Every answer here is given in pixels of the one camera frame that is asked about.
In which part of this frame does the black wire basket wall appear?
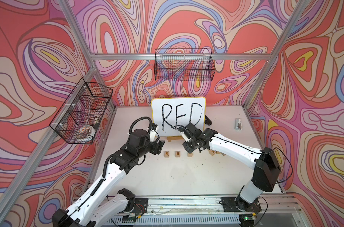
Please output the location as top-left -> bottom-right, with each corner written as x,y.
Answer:
154,47 -> 216,81
49,79 -> 113,144

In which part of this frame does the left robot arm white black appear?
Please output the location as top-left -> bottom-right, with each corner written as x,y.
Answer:
52,116 -> 164,227

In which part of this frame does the wooden whiteboard stand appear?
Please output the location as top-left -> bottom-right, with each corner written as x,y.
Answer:
166,136 -> 185,142

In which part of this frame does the whiteboard with yellow rim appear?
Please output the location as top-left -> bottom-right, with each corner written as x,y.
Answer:
151,97 -> 206,137

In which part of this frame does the wooden block letter E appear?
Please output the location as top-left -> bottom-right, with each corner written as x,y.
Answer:
175,151 -> 181,158

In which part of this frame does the grey whiteboard eraser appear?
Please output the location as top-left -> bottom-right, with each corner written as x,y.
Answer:
234,118 -> 243,131

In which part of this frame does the aluminium rail at front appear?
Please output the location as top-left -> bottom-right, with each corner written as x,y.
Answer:
71,194 -> 299,216

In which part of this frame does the black wire basket back wall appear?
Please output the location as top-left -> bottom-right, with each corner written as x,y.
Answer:
154,47 -> 216,81

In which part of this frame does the tape roll in basket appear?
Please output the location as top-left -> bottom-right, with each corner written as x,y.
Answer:
75,125 -> 95,142

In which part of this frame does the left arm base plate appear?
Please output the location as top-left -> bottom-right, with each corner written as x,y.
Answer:
123,197 -> 148,214

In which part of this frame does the black binder clip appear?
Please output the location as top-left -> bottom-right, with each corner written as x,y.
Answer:
205,115 -> 212,126

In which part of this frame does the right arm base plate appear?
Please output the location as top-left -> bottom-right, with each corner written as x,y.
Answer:
219,197 -> 262,213

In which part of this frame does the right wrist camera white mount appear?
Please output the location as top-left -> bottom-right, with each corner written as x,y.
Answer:
178,126 -> 190,142

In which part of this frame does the black wire basket left wall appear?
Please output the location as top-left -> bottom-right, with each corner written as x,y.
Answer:
49,79 -> 113,144

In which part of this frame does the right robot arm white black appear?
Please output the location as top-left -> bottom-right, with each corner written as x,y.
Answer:
178,123 -> 282,205

